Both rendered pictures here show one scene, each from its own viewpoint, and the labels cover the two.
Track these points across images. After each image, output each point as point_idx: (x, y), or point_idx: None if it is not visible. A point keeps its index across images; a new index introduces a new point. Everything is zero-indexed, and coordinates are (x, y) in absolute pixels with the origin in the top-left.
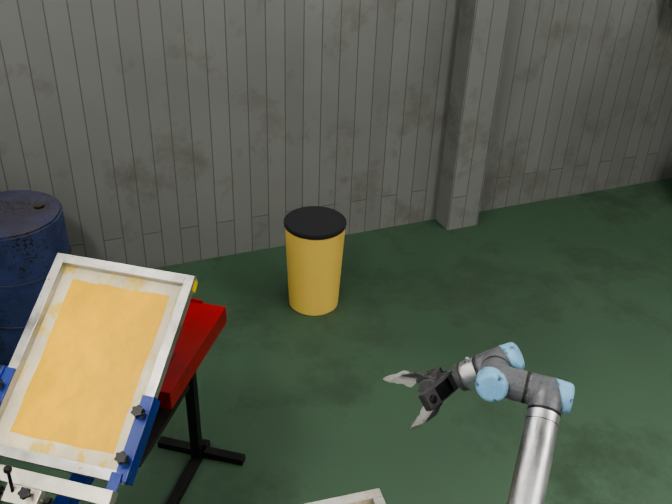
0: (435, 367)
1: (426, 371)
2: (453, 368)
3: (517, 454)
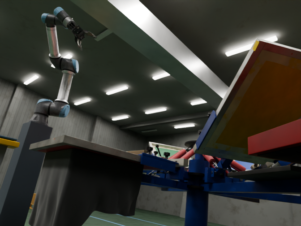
0: (79, 26)
1: (82, 28)
2: (75, 23)
3: (57, 39)
